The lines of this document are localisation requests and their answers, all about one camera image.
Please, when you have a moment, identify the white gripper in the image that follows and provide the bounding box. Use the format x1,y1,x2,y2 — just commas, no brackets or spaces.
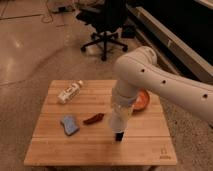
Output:
110,93,138,118

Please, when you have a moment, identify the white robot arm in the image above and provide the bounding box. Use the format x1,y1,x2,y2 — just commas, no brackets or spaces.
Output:
112,46,213,126

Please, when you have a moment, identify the black eraser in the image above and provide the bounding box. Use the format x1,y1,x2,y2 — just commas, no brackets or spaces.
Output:
115,132,124,142

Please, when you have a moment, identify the orange bowl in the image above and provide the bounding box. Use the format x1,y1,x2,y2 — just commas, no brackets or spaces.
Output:
133,90,150,111

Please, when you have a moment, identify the dark red chili pepper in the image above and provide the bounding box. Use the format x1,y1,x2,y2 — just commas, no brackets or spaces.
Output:
83,113,104,125

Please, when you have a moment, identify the white plastic bottle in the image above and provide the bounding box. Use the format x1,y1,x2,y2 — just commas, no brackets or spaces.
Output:
57,80,83,104

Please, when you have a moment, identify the wooden table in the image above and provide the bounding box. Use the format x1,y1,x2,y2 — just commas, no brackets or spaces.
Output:
24,80,177,166

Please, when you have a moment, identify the blue sponge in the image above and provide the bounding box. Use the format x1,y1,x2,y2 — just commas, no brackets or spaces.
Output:
60,116,79,136

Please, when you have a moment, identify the black office chair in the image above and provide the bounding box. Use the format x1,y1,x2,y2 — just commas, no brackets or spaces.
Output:
76,0,128,61

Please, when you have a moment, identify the floor cable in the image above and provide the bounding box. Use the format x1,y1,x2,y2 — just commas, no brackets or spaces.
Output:
40,0,64,24

